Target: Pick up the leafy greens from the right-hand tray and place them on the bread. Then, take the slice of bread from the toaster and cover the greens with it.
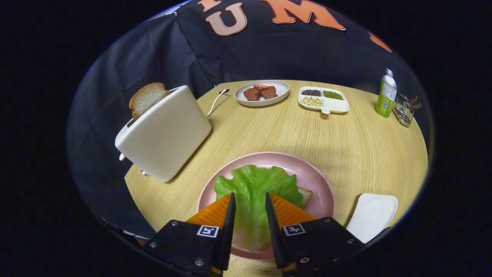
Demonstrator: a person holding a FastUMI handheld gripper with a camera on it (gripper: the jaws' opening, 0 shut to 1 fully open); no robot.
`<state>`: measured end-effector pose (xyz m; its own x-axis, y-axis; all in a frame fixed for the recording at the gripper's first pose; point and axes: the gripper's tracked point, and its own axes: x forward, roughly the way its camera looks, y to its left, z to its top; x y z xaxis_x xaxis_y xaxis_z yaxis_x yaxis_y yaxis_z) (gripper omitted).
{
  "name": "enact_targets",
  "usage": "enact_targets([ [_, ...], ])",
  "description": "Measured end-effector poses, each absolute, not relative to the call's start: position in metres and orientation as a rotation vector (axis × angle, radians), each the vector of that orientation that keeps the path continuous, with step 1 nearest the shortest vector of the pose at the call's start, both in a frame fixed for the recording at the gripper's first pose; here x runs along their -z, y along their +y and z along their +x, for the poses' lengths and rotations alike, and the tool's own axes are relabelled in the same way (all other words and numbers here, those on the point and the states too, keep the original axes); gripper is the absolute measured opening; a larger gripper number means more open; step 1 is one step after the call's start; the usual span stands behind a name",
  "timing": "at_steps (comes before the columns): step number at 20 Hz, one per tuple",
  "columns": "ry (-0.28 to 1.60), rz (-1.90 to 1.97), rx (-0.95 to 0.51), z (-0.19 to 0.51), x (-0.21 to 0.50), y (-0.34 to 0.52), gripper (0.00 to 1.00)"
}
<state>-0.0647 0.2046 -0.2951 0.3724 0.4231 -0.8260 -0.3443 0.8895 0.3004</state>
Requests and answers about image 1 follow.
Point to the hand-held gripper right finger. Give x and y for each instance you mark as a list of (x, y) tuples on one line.
[(273, 234)]

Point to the pile of green beans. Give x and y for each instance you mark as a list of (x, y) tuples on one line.
[(333, 95)]

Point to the green drink bottle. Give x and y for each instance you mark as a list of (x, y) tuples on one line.
[(385, 96)]

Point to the pink plate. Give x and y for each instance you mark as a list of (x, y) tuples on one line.
[(311, 181)]

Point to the round white plate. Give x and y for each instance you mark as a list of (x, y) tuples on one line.
[(280, 89)]

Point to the pile of yellow soybeans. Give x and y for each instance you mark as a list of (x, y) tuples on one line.
[(312, 101)]

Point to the red sausage slice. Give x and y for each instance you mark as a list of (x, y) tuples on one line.
[(260, 86)]

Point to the green lettuce leaf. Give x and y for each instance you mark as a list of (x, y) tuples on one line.
[(250, 192)]

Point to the toasted brown-crust bread slice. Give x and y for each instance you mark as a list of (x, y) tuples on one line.
[(148, 98)]

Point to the square white bread slice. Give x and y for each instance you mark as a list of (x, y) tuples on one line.
[(305, 196)]

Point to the pile of red beans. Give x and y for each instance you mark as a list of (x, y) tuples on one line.
[(311, 92)]

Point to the white toaster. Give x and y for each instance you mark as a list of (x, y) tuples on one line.
[(165, 138)]

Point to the brown meat piece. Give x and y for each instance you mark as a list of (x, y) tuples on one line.
[(252, 94), (269, 92)]

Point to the white rectangular plate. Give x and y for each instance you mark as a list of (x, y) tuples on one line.
[(371, 217)]

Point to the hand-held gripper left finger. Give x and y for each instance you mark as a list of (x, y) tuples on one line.
[(228, 231)]

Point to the white divided dish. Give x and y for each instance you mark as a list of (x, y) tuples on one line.
[(336, 104)]

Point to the black backdrop cloth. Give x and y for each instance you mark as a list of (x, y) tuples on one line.
[(269, 50)]

